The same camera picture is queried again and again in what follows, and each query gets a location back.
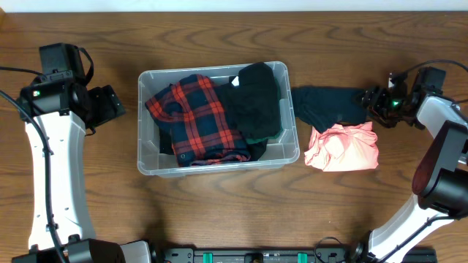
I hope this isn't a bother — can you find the pink garment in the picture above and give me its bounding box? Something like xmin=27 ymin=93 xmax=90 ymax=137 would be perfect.
xmin=304 ymin=121 xmax=379 ymax=172

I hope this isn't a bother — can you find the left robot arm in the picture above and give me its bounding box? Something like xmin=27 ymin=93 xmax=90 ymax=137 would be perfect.
xmin=11 ymin=70 xmax=154 ymax=262

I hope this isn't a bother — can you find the dark green garment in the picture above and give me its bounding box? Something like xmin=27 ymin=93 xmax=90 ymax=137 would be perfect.
xmin=244 ymin=82 xmax=282 ymax=143

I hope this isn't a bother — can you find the red navy plaid shirt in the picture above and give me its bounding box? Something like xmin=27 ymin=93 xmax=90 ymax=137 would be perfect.
xmin=145 ymin=74 xmax=251 ymax=167

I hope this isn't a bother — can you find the dark navy garment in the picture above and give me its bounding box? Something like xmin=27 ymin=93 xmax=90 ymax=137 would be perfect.
xmin=291 ymin=86 xmax=367 ymax=133

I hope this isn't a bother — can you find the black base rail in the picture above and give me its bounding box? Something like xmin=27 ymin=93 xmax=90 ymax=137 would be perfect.
xmin=153 ymin=244 xmax=438 ymax=263

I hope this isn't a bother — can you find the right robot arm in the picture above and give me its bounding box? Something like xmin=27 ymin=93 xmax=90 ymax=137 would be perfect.
xmin=349 ymin=88 xmax=467 ymax=262

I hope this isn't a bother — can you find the black garment with tag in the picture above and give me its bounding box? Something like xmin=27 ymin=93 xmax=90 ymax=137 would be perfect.
xmin=216 ymin=62 xmax=282 ymax=144

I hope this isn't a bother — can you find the clear plastic storage container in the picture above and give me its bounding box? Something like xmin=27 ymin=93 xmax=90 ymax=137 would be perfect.
xmin=137 ymin=61 xmax=301 ymax=178

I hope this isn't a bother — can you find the large black garment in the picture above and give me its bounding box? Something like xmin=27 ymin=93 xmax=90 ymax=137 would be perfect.
xmin=158 ymin=129 xmax=268 ymax=161

